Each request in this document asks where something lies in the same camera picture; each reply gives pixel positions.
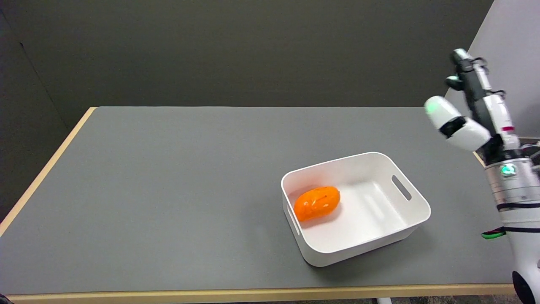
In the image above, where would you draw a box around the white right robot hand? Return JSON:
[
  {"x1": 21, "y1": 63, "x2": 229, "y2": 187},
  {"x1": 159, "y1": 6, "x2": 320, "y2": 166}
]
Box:
[{"x1": 424, "y1": 48, "x2": 521, "y2": 165}]

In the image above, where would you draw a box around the orange mango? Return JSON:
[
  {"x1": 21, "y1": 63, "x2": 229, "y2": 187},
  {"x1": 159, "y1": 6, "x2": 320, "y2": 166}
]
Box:
[{"x1": 293, "y1": 186, "x2": 341, "y2": 223}]

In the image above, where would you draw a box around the white plastic box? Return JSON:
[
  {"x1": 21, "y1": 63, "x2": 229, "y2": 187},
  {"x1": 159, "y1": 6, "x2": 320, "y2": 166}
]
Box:
[{"x1": 281, "y1": 152, "x2": 432, "y2": 268}]

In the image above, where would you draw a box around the black green wrapped cable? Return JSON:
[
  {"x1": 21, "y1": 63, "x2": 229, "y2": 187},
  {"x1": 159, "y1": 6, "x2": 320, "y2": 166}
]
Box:
[{"x1": 481, "y1": 227, "x2": 507, "y2": 240}]

